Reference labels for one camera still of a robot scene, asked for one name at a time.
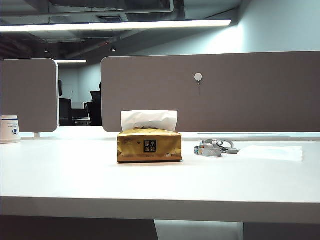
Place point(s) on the white paper cup blue logo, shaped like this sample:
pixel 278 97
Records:
pixel 9 130

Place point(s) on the black high-back office chair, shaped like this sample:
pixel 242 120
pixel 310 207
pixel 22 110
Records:
pixel 95 112

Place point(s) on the wide brown desk partition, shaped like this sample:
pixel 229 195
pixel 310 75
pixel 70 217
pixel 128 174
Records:
pixel 237 105

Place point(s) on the narrow brown desk partition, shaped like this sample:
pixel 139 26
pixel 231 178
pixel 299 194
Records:
pixel 27 95

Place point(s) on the white adhesive wall hook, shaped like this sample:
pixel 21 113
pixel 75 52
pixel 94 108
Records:
pixel 198 77

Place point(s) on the black low office chair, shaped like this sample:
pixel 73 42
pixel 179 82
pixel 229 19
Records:
pixel 65 111

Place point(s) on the upright folded white tissue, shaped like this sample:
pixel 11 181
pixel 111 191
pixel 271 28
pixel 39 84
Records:
pixel 150 120

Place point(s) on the long ceiling light strip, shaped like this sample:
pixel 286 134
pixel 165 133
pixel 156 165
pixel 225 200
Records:
pixel 112 26

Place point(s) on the white tissue sheet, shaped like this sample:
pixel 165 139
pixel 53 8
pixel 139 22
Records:
pixel 272 153

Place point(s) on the gold foil tissue pack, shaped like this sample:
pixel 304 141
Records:
pixel 130 147

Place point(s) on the short ceiling light strip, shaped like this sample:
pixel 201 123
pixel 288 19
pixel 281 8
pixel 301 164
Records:
pixel 71 61

